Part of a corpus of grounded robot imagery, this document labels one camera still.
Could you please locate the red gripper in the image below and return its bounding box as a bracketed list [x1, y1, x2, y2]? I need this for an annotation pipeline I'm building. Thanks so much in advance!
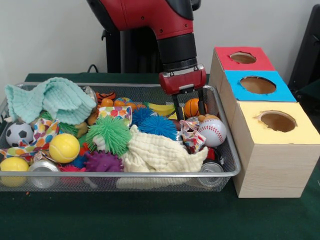
[158, 64, 208, 122]

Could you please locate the mint green cloth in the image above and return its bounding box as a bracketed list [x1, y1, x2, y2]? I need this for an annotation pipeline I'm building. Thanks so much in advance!
[4, 76, 98, 126]

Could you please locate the silver mesh bin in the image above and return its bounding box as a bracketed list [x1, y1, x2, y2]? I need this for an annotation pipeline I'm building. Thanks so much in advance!
[0, 82, 242, 193]

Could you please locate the wooden box with three holes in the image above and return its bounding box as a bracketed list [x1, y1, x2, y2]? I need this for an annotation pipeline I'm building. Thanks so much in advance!
[208, 46, 320, 199]

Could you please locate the orange basketball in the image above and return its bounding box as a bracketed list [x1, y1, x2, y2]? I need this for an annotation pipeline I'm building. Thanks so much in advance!
[183, 97, 208, 119]

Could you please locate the white baseball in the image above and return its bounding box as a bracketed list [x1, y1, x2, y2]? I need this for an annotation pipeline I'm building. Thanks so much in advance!
[198, 117, 228, 147]

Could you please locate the blue spiky ball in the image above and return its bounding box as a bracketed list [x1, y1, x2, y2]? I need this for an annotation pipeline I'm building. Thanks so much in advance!
[138, 114, 180, 141]

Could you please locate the cream cloth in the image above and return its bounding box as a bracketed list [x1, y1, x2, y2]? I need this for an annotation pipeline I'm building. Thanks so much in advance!
[122, 124, 209, 173]

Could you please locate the green spiky ball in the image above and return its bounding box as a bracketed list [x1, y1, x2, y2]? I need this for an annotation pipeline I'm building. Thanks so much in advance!
[86, 116, 132, 156]

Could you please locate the purple spiky toy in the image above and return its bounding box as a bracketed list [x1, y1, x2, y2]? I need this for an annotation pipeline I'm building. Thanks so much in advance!
[84, 150, 124, 173]

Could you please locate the dark green table cloth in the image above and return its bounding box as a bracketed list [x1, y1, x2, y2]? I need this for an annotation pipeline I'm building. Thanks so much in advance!
[0, 72, 320, 240]

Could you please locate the green covered side table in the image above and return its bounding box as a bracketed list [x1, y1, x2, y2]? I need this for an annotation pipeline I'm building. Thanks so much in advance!
[296, 79, 320, 101]

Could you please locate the black upright panel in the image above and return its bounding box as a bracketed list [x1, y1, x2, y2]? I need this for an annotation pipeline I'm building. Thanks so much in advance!
[287, 3, 320, 116]

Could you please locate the yellow tennis ball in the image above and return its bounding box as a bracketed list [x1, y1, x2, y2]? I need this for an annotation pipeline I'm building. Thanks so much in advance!
[48, 133, 81, 164]

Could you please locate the black and white soccer ball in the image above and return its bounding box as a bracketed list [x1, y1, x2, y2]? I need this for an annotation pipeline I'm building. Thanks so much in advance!
[5, 121, 35, 148]

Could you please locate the smooth yellow ball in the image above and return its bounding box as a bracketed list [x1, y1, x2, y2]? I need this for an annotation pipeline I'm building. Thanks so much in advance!
[0, 156, 30, 188]

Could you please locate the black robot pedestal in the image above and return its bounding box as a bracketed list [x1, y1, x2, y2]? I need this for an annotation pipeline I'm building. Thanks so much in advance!
[101, 0, 202, 74]

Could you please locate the black cable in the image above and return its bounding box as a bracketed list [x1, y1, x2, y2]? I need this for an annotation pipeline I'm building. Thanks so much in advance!
[87, 64, 108, 74]

